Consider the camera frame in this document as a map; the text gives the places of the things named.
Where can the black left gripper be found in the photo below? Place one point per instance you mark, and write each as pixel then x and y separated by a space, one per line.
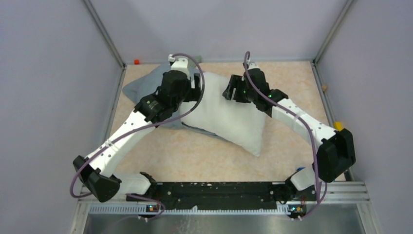
pixel 193 93

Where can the small yellow block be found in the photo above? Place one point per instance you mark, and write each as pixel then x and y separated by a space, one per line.
pixel 338 126

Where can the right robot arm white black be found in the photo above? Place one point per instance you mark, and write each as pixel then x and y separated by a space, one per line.
pixel 334 149

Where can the grey-blue and beige pillowcase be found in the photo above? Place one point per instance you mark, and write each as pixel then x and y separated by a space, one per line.
pixel 146 85

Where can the white pillow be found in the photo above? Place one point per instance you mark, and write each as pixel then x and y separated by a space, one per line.
pixel 239 123

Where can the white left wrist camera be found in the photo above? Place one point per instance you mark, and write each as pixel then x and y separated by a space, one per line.
pixel 179 63

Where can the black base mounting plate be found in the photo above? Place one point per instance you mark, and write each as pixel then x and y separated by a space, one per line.
pixel 227 195

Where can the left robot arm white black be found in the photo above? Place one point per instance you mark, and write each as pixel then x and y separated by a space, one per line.
pixel 94 173

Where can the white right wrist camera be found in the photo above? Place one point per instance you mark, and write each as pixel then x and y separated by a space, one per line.
pixel 252 65

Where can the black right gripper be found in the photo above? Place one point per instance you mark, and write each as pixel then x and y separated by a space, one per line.
pixel 235 83

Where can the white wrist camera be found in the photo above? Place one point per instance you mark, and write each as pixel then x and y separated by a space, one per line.
pixel 179 63
pixel 252 65

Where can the aluminium frame rail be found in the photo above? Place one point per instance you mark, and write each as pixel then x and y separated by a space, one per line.
pixel 126 205

